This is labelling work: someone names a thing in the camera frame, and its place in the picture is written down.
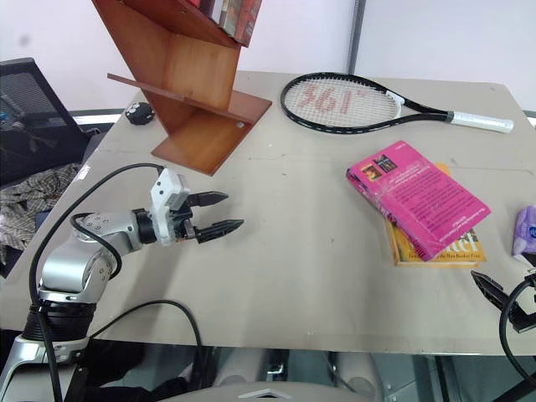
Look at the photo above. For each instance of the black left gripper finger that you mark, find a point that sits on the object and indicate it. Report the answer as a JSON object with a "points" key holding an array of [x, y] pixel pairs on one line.
{"points": [[209, 198], [218, 229]]}

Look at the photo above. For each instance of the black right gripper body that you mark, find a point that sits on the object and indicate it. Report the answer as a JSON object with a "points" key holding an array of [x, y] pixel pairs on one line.
{"points": [[525, 318]]}

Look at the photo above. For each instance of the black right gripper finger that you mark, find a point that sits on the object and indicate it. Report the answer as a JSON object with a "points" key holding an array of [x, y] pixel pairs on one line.
{"points": [[492, 291]]}

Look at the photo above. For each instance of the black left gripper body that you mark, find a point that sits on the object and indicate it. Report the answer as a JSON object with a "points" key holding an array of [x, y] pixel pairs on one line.
{"points": [[181, 228]]}

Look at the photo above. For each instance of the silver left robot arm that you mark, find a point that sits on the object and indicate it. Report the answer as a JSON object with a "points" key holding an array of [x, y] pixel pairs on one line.
{"points": [[79, 268]]}

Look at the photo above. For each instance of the yellow paperback book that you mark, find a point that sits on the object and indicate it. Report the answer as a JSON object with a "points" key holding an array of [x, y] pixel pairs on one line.
{"points": [[460, 251]]}

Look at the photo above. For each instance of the pink paperback book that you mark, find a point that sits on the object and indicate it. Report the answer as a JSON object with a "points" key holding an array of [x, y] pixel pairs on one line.
{"points": [[427, 197]]}

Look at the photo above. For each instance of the brown wooden zigzag bookshelf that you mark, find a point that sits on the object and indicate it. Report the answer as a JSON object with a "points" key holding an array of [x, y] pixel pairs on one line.
{"points": [[197, 67]]}

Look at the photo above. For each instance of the red spine book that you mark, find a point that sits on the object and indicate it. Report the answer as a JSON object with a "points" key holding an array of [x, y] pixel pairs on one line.
{"points": [[249, 21]]}

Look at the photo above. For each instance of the purple tissue packet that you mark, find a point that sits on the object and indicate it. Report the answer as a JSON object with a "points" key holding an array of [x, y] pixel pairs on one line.
{"points": [[527, 228]]}

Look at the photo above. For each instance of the black ball with white spots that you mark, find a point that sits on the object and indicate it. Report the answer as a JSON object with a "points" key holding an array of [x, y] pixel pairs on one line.
{"points": [[140, 114]]}

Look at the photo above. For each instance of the crumpled patterned cloth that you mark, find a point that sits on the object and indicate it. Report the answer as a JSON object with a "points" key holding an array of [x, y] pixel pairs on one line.
{"points": [[33, 197]]}

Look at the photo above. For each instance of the grey rounded shape under table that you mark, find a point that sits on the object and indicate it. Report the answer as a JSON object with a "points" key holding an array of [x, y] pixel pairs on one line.
{"points": [[356, 372]]}

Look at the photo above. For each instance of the black white tennis racket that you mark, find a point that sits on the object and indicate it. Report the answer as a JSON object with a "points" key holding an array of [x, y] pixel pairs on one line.
{"points": [[481, 120]]}

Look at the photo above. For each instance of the black mesh office chair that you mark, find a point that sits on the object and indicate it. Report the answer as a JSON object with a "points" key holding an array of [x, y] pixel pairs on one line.
{"points": [[29, 109]]}

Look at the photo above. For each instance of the grey metal pole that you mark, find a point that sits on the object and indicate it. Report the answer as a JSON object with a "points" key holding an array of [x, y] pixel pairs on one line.
{"points": [[356, 37]]}

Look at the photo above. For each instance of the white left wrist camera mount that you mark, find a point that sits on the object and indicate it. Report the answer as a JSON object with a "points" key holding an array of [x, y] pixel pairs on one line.
{"points": [[165, 188]]}

